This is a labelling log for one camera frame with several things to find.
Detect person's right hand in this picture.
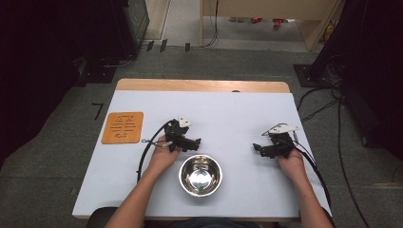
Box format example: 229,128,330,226
278,148,309,184

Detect black cabinet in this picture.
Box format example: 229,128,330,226
108,0,150,60

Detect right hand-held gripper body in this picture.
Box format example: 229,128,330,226
261,123,299,160

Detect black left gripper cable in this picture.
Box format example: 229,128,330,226
136,119,176,183

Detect silver metal clip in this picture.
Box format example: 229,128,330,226
141,139,174,149

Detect orange square coaster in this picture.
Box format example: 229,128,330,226
101,111,144,145

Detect light wooden desk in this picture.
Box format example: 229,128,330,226
199,0,347,52

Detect black stand base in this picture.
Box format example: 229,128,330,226
293,63,338,88

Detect red shoes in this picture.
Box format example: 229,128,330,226
250,16,287,30

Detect black floor cable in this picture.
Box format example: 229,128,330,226
296,85,372,228

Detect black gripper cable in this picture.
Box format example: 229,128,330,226
292,131,333,211
136,119,176,183

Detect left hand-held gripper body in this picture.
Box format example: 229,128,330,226
163,115,192,153

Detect wooden table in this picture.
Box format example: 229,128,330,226
71,78,333,222

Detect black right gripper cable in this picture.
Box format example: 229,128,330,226
292,131,333,211

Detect steel bowl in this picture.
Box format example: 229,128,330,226
178,154,223,198

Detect person's left hand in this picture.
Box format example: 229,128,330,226
148,135,182,175

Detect person's dark clothing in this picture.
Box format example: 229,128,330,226
166,217,278,228

